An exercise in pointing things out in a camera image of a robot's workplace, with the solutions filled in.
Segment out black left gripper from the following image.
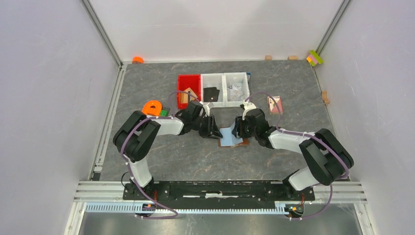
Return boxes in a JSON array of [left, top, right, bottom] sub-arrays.
[[191, 114, 223, 140]]

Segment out dark grey credit card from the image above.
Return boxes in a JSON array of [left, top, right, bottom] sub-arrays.
[[203, 87, 220, 102]]

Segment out brown leather card holder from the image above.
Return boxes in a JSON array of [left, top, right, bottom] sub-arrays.
[[218, 127, 249, 147]]

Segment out white diamond credit card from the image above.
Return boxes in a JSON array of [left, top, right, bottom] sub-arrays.
[[228, 84, 244, 98]]

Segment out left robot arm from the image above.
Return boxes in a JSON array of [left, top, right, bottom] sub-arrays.
[[113, 101, 223, 200]]

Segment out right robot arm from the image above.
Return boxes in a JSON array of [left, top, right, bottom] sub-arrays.
[[232, 108, 354, 200]]

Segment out cards in red bin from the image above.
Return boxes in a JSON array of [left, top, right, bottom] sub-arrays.
[[179, 88, 198, 104]]

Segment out playing card box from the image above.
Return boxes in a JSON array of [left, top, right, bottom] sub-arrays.
[[267, 95, 283, 115]]

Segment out cards in white bin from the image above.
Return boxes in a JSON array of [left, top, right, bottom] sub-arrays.
[[227, 84, 244, 101]]

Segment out green toy block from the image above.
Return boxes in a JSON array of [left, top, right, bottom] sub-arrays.
[[160, 109, 169, 117]]

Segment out red plastic bin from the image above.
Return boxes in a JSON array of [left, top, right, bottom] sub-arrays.
[[176, 74, 202, 109]]

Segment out white plastic bin right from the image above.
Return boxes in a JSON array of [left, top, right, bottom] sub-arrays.
[[223, 72, 250, 108]]

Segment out white plastic bin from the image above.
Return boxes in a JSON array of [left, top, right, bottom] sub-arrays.
[[201, 73, 225, 108], [223, 72, 250, 108]]

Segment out orange tape dispenser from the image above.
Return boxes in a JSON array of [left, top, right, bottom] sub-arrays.
[[141, 100, 162, 116]]

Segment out white plastic bin left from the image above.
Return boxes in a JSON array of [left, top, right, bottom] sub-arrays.
[[201, 73, 225, 108]]

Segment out wooden arch block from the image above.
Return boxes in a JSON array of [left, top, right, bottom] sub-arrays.
[[321, 91, 330, 105]]

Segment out colourful toy block stack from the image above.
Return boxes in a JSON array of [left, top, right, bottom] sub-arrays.
[[306, 50, 324, 67]]

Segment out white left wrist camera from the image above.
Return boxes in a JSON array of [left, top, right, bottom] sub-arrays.
[[202, 102, 214, 117]]

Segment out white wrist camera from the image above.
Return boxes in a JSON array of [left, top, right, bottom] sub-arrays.
[[241, 101, 257, 120], [202, 102, 214, 117]]

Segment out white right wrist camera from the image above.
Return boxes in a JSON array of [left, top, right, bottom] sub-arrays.
[[241, 101, 257, 120]]

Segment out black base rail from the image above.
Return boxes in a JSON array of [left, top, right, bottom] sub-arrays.
[[123, 180, 315, 210]]

